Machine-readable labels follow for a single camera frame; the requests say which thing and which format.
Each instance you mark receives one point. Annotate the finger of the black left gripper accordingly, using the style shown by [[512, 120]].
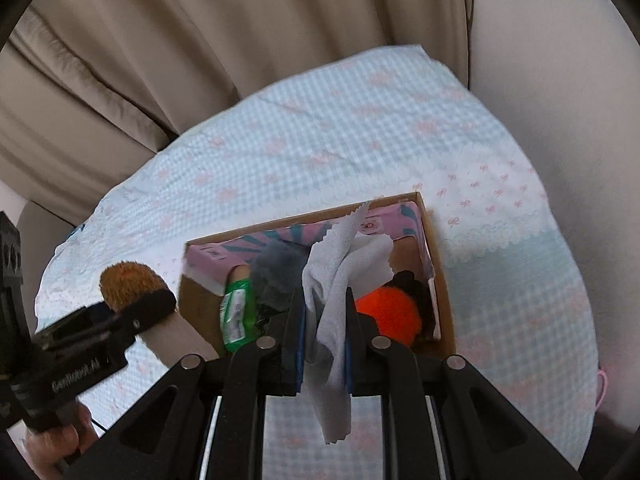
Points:
[[123, 327]]

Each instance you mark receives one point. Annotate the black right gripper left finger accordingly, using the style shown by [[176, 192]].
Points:
[[205, 419]]

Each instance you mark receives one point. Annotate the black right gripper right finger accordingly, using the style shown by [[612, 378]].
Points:
[[441, 418]]

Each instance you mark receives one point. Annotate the green wipes packet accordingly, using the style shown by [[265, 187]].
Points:
[[238, 311]]

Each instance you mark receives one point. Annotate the orange pompom plush toy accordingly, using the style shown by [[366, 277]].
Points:
[[395, 313]]

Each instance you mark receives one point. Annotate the grey fluffy plush sock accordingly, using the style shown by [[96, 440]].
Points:
[[276, 274]]

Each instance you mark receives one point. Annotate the black sock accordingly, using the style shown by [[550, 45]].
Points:
[[420, 304]]

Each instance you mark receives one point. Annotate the white grey cloth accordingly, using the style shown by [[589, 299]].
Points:
[[344, 262]]

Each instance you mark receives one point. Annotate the left hand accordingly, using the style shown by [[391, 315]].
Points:
[[44, 451]]

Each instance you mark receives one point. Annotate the pink patterned cardboard box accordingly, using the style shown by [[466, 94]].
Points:
[[208, 262]]

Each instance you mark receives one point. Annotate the beige curtain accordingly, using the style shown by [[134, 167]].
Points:
[[92, 89]]

